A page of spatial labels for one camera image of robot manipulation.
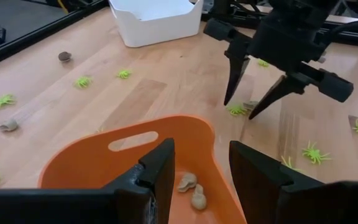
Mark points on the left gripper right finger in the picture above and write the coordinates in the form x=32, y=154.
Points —
x=253, y=186

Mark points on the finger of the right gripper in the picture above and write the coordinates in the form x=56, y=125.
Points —
x=236, y=68
x=284, y=87

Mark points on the orange plastic bin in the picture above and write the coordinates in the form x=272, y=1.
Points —
x=89, y=165

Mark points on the beige shells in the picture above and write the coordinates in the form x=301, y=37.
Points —
x=199, y=197

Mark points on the white plastic bin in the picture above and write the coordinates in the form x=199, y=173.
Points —
x=157, y=31

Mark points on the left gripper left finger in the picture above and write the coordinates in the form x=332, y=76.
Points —
x=154, y=186

